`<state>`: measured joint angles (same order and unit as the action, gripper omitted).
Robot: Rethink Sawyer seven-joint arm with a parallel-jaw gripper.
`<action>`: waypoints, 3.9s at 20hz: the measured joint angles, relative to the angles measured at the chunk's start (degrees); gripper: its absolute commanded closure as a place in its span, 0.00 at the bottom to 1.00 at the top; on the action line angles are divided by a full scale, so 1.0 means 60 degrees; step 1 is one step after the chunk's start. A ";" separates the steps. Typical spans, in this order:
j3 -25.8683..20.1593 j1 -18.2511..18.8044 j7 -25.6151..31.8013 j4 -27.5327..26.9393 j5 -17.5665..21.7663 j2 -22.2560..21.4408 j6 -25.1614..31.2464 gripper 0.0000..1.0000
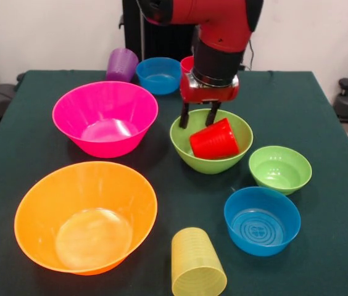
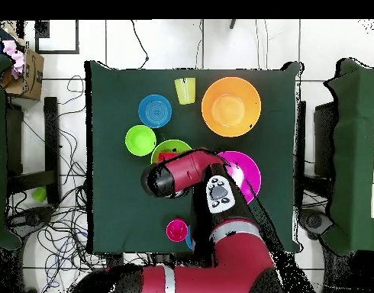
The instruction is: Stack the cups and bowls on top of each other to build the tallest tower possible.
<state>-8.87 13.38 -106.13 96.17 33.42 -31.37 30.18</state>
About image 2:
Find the grey black base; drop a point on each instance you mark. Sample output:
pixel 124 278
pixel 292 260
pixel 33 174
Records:
pixel 313 221

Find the blue plastic bowl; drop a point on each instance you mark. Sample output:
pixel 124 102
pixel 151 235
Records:
pixel 155 111
pixel 189 238

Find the red plastic cup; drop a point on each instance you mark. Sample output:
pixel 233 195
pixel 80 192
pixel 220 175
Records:
pixel 166 157

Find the large pink plastic bowl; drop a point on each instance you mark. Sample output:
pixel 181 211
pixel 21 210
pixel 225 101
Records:
pixel 246 171

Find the dark green table cloth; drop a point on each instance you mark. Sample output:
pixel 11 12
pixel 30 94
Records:
pixel 119 213

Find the small green plastic bowl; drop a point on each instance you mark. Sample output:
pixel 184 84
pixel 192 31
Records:
pixel 140 140

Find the pink cloth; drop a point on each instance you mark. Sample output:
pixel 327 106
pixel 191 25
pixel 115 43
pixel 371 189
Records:
pixel 14 55

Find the crimson pink plastic cup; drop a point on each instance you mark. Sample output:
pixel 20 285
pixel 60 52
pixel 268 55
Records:
pixel 176 230

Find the yellow plastic cup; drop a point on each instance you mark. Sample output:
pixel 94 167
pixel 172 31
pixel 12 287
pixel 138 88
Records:
pixel 185 91

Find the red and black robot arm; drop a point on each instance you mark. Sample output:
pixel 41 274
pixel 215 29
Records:
pixel 236 259

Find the brown cardboard box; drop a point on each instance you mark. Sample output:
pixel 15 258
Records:
pixel 34 79

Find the green cup on floor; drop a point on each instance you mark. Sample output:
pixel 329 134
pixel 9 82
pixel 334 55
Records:
pixel 39 194

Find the black base with knob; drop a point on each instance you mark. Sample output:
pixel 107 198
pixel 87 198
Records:
pixel 31 218

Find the black metal stand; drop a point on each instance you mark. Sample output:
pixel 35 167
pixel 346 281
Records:
pixel 51 137

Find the black power strip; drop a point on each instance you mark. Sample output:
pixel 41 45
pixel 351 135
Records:
pixel 115 259

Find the black square frame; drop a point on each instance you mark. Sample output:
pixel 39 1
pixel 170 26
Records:
pixel 42 30

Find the orange plastic bowl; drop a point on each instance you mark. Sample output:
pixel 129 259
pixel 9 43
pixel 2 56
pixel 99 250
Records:
pixel 231 106

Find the black box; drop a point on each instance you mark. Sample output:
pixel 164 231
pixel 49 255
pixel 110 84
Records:
pixel 324 137

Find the large green plastic bowl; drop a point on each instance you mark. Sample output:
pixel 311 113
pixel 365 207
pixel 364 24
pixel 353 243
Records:
pixel 165 148

